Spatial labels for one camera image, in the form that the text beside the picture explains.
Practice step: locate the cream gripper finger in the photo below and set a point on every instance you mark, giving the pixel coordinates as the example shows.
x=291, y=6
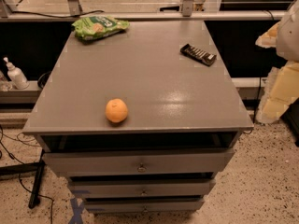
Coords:
x=281, y=90
x=269, y=38

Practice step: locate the black rxbar chocolate bar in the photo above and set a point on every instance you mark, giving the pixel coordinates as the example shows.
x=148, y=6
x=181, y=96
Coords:
x=198, y=55

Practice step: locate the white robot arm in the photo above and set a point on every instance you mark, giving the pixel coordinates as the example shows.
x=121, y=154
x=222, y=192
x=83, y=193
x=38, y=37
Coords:
x=287, y=46

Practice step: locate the grey drawer cabinet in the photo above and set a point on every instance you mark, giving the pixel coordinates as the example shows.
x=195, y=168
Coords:
x=174, y=102

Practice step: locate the top grey drawer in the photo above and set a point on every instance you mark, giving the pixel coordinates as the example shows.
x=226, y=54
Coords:
x=139, y=162

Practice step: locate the grey drawer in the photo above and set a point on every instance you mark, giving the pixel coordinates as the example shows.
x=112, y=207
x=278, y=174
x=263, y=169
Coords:
x=145, y=205
x=139, y=162
x=142, y=188

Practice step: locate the orange fruit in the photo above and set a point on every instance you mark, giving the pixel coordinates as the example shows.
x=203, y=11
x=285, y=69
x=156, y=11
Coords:
x=116, y=110

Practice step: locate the green snack bag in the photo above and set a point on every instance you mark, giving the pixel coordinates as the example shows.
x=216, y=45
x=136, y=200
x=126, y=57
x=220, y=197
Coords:
x=98, y=27

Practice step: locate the bottom grey drawer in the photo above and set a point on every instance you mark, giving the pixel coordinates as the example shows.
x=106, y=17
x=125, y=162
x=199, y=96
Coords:
x=145, y=205

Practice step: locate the middle grey drawer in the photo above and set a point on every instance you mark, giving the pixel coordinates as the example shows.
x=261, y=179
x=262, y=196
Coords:
x=142, y=188

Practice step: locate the black metal floor stand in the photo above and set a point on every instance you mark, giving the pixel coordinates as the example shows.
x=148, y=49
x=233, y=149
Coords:
x=37, y=168

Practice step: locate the white pump bottle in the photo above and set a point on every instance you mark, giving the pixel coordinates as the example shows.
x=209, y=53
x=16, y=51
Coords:
x=16, y=75

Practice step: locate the metal frame rail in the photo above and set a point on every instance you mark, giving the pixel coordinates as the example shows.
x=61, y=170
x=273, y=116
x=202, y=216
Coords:
x=247, y=15

